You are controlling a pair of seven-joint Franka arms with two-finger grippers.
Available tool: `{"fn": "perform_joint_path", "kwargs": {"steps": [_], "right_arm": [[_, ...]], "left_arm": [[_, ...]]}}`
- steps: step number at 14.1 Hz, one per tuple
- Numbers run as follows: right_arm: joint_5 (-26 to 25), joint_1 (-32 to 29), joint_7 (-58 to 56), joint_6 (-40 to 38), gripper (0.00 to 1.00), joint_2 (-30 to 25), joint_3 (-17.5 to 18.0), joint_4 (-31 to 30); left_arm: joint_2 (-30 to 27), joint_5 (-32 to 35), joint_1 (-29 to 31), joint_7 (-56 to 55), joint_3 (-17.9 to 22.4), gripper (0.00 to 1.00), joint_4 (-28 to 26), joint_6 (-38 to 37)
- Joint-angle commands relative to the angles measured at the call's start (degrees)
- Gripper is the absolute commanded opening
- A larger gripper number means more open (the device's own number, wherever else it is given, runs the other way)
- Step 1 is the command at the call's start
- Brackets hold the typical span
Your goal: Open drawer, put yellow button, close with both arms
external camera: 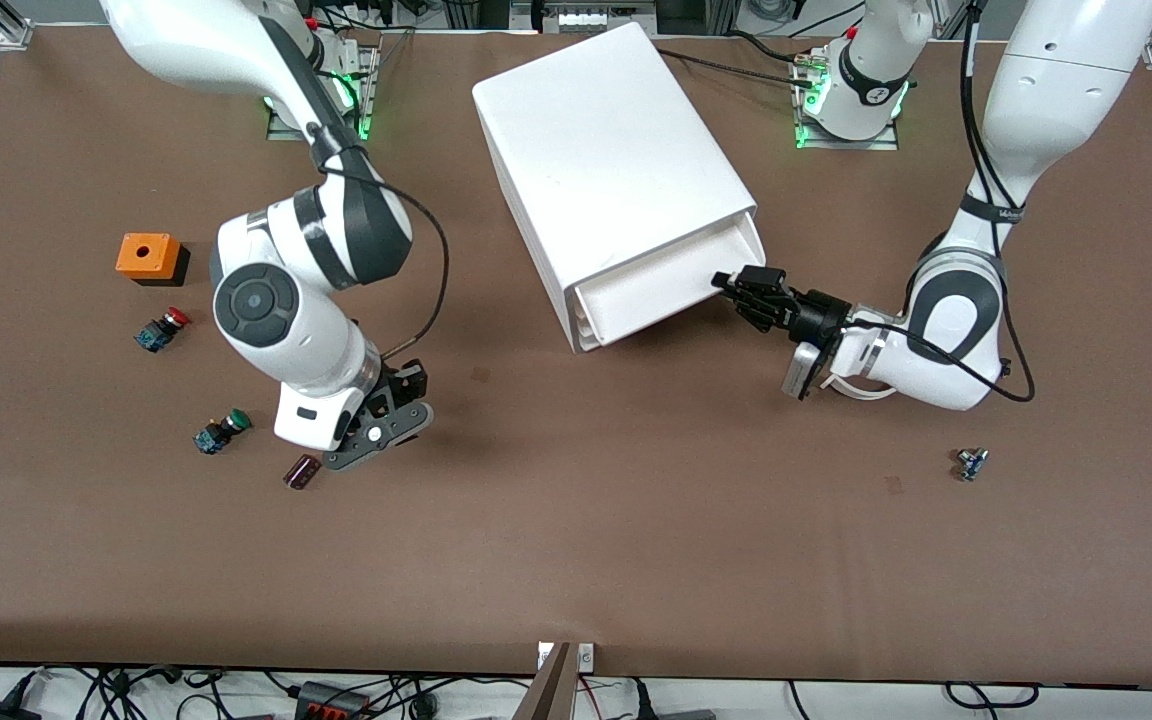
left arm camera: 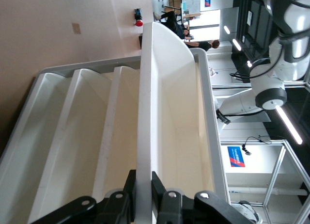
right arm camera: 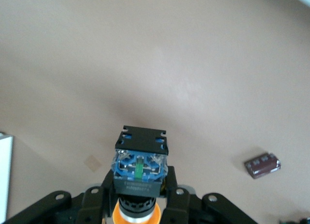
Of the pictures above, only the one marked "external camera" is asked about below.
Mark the small blue electronic component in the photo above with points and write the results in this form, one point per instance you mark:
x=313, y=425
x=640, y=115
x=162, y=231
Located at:
x=971, y=464

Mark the white cabinet drawer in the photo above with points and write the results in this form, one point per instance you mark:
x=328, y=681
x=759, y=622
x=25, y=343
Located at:
x=656, y=285

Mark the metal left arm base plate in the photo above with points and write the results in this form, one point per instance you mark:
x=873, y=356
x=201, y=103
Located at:
x=846, y=145

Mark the white curved plastic strip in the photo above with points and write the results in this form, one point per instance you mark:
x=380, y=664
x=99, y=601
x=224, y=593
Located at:
x=861, y=392

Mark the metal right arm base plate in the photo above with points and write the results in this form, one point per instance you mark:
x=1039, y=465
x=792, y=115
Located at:
x=368, y=110

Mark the dark purple capacitor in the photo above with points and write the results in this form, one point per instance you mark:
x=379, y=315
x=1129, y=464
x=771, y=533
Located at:
x=300, y=473

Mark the white metal bracket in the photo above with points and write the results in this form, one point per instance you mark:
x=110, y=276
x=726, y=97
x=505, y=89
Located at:
x=544, y=655
x=586, y=656

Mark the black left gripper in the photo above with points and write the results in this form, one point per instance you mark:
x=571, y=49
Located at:
x=818, y=313

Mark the green push button switch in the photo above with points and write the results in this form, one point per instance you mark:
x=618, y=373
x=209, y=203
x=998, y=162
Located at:
x=221, y=432

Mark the black red power strip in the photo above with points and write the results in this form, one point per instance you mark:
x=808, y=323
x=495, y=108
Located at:
x=331, y=702

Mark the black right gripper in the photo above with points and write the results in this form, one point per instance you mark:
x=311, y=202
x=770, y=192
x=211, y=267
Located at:
x=407, y=381

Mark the brown wooden plank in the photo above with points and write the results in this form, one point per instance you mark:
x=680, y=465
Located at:
x=548, y=695

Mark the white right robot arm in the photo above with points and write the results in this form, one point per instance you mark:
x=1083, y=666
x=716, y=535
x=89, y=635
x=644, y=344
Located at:
x=276, y=310

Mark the grey control unit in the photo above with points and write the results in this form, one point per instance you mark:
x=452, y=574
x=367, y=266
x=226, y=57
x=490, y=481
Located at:
x=586, y=14

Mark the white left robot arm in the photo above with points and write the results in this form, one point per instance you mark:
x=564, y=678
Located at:
x=1056, y=90

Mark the white drawer cabinet housing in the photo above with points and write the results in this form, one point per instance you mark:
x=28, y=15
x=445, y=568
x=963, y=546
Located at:
x=596, y=130

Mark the red push button switch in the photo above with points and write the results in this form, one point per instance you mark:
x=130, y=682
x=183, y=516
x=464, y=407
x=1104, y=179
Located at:
x=161, y=330

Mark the orange box with hole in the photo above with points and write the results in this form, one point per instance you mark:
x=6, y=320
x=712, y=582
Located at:
x=141, y=255

